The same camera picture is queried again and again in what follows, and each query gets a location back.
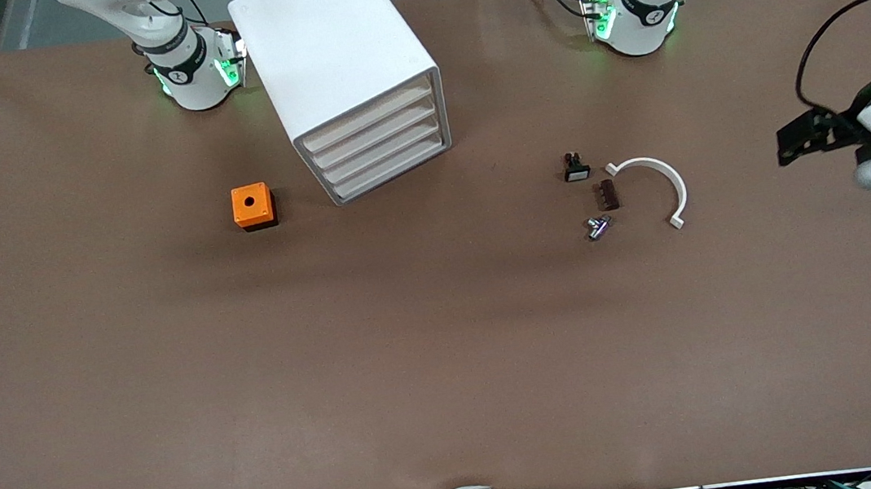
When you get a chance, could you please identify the white plastic drawer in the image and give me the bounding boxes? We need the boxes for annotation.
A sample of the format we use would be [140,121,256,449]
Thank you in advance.
[309,101,444,169]
[318,119,447,187]
[297,81,440,152]
[328,137,453,206]

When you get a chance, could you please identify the black square button white cap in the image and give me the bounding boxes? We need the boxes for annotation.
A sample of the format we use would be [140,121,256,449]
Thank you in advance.
[561,149,593,183]

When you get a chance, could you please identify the white drawer cabinet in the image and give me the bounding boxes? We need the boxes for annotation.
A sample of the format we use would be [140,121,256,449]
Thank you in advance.
[227,0,458,217]

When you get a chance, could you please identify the chrome pipe fitting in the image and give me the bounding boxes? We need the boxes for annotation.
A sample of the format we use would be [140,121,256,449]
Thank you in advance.
[584,213,615,243]

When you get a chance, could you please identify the orange box with hole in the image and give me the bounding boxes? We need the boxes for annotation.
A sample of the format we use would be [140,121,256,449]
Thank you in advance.
[230,181,279,234]

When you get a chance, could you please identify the white half ring clamp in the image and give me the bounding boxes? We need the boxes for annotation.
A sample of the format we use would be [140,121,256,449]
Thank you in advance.
[604,152,693,238]

